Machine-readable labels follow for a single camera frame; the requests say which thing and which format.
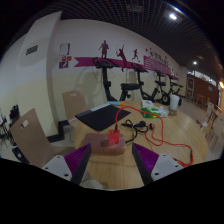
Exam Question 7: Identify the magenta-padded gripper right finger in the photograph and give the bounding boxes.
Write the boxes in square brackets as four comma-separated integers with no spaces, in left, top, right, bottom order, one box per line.
[131,142,184,186]

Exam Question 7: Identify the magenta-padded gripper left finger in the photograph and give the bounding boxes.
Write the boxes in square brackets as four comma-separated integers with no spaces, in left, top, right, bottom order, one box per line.
[41,143,93,186]

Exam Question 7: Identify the green wet wipes pack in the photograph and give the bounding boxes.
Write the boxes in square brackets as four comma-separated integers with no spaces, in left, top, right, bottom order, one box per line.
[139,105,169,119]

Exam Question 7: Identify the black mouse pad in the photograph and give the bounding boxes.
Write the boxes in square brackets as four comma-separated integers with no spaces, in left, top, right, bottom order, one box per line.
[75,104,132,132]

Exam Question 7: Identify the small white box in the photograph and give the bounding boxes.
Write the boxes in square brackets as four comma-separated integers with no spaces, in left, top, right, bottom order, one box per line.
[141,99,154,109]

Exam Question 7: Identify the white paper sheet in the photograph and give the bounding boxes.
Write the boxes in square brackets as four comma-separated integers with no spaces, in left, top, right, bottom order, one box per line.
[89,102,113,113]

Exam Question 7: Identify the black bag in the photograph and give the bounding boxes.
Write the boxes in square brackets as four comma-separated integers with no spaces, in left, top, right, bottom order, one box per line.
[11,145,30,164]

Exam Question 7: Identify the white paper cup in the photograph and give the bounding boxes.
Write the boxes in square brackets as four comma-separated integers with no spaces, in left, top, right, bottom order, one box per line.
[169,94,181,112]

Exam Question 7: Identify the blue and orange marker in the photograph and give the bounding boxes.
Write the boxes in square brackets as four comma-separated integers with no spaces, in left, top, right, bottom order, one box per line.
[108,100,125,107]

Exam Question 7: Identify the black exercise bike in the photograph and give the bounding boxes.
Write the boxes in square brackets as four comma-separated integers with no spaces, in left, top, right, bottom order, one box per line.
[153,69,172,106]
[92,57,141,102]
[168,74,184,101]
[131,63,161,103]

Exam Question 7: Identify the group of wooden chairs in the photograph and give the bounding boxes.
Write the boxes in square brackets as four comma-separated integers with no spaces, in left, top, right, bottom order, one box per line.
[199,101,224,151]

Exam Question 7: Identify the black cluttered chair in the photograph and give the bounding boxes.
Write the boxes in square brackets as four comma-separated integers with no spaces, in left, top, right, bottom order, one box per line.
[0,104,21,141]

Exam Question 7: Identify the red cable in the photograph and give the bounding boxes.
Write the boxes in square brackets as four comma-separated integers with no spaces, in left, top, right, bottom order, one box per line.
[114,105,194,168]

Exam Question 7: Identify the black power cable with plug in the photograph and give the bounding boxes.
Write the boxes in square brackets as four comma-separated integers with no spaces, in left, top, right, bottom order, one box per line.
[120,119,156,144]

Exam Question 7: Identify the wooden chair with handle slot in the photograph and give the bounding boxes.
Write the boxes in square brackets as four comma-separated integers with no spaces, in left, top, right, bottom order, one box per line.
[9,107,76,168]
[61,89,88,141]

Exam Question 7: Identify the small purple wall sign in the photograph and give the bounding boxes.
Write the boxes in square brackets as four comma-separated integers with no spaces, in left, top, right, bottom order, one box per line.
[58,60,70,70]

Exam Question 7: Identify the white purple wall poster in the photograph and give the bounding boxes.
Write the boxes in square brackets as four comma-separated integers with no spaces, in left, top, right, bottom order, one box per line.
[59,43,71,57]

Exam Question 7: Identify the grey wall vent grille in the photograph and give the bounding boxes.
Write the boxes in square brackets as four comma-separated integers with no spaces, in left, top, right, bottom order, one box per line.
[25,44,39,56]

